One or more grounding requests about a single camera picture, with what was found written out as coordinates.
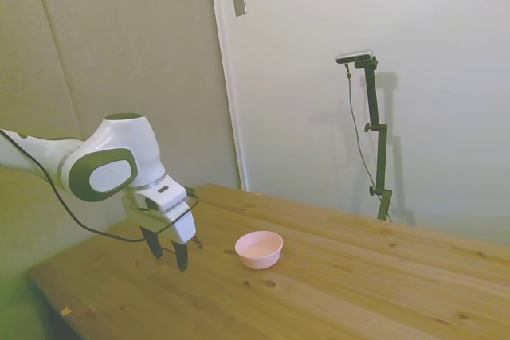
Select black wire bowl stand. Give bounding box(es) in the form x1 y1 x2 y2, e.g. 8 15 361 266
159 236 204 256

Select grey camera on stand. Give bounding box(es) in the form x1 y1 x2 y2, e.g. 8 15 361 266
335 49 375 65

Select white door frame trim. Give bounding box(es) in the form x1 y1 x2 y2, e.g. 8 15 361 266
206 0 250 192

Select pink plastic bowl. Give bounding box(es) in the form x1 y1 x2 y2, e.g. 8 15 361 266
234 230 284 271

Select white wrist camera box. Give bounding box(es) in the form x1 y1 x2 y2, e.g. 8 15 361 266
135 175 189 214

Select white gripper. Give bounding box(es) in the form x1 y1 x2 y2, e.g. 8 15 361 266
120 192 198 273

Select black jointed camera stand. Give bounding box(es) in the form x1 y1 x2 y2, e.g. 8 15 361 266
354 57 394 222

